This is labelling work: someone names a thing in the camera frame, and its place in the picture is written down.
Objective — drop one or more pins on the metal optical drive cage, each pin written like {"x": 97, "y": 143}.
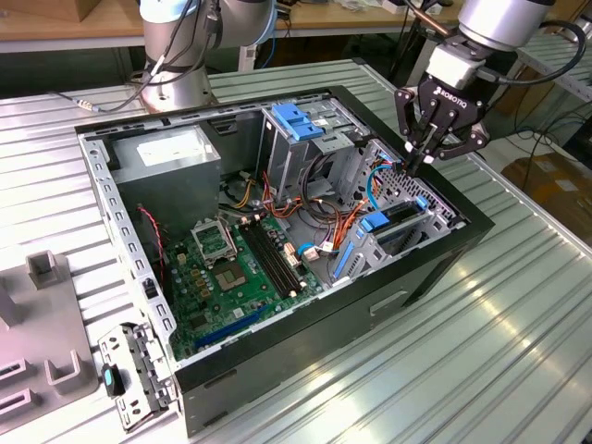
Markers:
{"x": 287, "y": 157}

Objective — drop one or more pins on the black RAM slot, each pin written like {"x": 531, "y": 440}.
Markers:
{"x": 280, "y": 255}
{"x": 274, "y": 258}
{"x": 262, "y": 261}
{"x": 268, "y": 260}

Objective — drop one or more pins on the hard disk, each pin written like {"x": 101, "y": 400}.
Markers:
{"x": 372, "y": 223}

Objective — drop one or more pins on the metal slatted side table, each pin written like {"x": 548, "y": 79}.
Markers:
{"x": 550, "y": 60}

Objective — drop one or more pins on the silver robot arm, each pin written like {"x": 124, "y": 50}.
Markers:
{"x": 176, "y": 69}

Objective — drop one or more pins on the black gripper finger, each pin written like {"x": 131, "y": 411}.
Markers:
{"x": 407, "y": 115}
{"x": 462, "y": 143}

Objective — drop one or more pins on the blue drive cage latch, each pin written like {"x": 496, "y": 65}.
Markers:
{"x": 293, "y": 120}

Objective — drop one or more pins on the grey parts rack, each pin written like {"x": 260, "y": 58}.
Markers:
{"x": 41, "y": 324}

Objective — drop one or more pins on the metal expansion card retainer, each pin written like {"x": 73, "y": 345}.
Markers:
{"x": 148, "y": 365}

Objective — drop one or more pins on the CPU socket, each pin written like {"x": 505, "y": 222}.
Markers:
{"x": 230, "y": 278}

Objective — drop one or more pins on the black open PC case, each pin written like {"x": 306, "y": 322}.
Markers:
{"x": 300, "y": 356}

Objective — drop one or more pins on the metal disk bay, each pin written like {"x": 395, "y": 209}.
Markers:
{"x": 367, "y": 259}

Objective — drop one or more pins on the wooden desk white legs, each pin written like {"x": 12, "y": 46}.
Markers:
{"x": 347, "y": 20}

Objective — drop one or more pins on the green motherboard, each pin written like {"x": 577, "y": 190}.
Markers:
{"x": 240, "y": 310}

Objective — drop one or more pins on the grey power supply unit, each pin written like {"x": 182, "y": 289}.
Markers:
{"x": 166, "y": 194}

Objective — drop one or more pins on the plain brown cardboard box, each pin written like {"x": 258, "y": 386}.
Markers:
{"x": 69, "y": 9}

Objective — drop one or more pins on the brown cardboard box with labels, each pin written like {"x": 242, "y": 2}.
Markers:
{"x": 555, "y": 194}

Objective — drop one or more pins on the blue expansion slot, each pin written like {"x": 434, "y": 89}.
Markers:
{"x": 231, "y": 328}

